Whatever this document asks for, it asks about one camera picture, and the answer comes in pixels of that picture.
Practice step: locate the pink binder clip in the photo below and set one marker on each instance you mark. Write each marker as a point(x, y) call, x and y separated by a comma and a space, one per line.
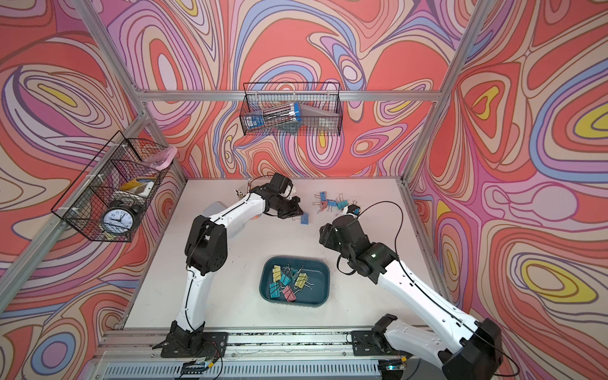
point(322, 205)
point(288, 294)

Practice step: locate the yellow white box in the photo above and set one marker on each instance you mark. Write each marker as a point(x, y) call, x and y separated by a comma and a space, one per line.
point(140, 186)

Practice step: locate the black alarm clock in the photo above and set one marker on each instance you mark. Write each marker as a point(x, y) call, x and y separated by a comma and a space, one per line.
point(120, 218)

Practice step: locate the black wire basket back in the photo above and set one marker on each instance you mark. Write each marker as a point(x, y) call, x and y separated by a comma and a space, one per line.
point(320, 106)

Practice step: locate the green yellow binder clip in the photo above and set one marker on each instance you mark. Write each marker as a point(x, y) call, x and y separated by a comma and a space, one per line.
point(302, 281)

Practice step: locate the pink binder clip on table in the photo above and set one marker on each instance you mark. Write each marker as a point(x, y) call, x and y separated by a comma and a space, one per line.
point(322, 205)

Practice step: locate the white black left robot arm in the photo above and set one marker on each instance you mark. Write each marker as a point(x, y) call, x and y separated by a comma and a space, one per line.
point(206, 251)

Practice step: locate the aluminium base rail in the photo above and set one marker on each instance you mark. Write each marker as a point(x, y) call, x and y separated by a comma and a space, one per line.
point(299, 353)

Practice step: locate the dark teal storage tray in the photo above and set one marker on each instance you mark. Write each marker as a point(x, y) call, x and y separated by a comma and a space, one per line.
point(317, 270)

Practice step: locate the teal binder clip on table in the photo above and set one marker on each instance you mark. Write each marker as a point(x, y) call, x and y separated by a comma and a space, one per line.
point(341, 202)

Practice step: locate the black wire basket left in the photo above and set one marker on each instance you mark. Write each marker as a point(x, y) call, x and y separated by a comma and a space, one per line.
point(119, 161)

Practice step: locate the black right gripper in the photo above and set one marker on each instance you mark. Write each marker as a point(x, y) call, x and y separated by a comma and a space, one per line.
point(328, 235)

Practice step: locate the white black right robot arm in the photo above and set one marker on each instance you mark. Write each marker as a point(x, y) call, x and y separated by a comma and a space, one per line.
point(456, 342)

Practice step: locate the clear tube with pens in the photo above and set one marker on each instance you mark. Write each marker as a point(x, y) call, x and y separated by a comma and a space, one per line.
point(275, 116)

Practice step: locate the pink plastic item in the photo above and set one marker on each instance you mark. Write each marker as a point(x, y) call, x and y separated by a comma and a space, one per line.
point(162, 159)

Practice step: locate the black wire basket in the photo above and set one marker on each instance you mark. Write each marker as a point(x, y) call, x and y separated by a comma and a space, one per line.
point(119, 161)
point(320, 106)

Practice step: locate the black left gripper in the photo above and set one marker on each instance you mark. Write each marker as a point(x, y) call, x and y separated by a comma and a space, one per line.
point(295, 208)

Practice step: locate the blue binder clip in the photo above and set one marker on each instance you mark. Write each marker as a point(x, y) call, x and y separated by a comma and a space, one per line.
point(304, 218)
point(324, 196)

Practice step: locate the translucent blue box lid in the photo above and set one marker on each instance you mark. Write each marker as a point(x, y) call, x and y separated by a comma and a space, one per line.
point(214, 211)

